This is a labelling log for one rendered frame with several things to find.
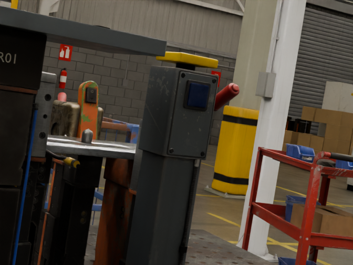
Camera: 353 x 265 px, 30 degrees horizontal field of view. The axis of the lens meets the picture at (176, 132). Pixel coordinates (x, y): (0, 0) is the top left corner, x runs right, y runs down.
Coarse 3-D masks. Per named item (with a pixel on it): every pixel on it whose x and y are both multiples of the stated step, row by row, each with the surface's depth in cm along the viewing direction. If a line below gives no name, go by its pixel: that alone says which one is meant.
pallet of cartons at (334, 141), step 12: (312, 108) 1445; (312, 120) 1441; (324, 120) 1412; (336, 120) 1382; (348, 120) 1383; (336, 132) 1379; (348, 132) 1388; (300, 144) 1464; (312, 144) 1434; (324, 144) 1404; (336, 144) 1376; (348, 144) 1392
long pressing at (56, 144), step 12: (48, 144) 103; (60, 144) 104; (72, 144) 106; (84, 144) 113; (96, 144) 116; (108, 144) 121; (120, 144) 124; (132, 144) 129; (96, 156) 108; (108, 156) 109; (120, 156) 110; (132, 156) 112
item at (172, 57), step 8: (160, 56) 86; (168, 56) 84; (176, 56) 83; (184, 56) 82; (192, 56) 83; (200, 56) 84; (176, 64) 86; (184, 64) 85; (192, 64) 84; (200, 64) 84; (208, 64) 84; (216, 64) 85
